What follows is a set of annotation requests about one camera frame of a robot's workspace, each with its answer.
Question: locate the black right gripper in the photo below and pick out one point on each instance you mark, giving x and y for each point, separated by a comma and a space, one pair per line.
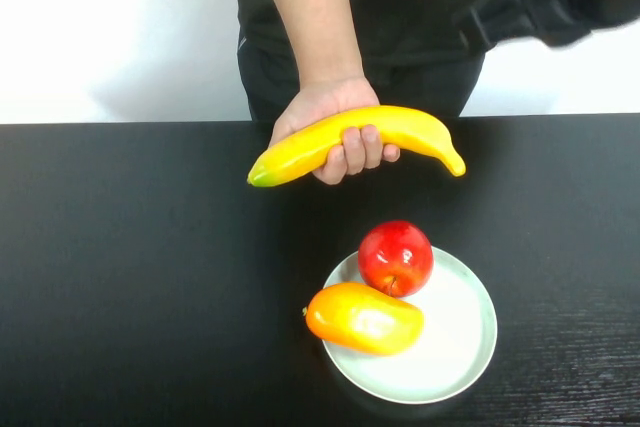
515, 2

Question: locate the yellow banana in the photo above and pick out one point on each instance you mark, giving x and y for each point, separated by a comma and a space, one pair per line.
300, 152

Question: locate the person's right forearm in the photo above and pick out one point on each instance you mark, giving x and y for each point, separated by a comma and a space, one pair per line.
310, 12

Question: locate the person torso in black clothing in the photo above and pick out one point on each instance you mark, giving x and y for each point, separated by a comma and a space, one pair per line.
415, 22

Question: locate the person's right hand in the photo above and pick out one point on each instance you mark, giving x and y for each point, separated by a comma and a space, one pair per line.
325, 99

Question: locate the red apple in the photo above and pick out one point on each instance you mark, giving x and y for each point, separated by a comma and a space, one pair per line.
397, 252

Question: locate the white round plate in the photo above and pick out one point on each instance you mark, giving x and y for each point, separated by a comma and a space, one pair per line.
450, 337

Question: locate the orange yellow mango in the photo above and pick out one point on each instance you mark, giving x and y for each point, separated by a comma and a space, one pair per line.
365, 319

